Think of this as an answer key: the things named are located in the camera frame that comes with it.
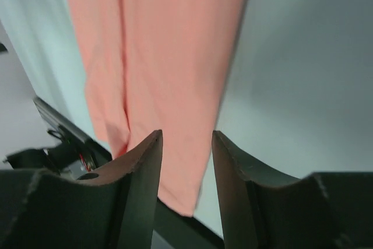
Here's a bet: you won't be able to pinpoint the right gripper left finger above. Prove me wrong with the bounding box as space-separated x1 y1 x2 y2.
79 129 163 248

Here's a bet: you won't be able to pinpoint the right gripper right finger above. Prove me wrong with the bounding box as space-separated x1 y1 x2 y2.
212 131 303 248

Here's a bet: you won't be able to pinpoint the pink t shirt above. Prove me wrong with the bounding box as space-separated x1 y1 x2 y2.
68 0 244 216

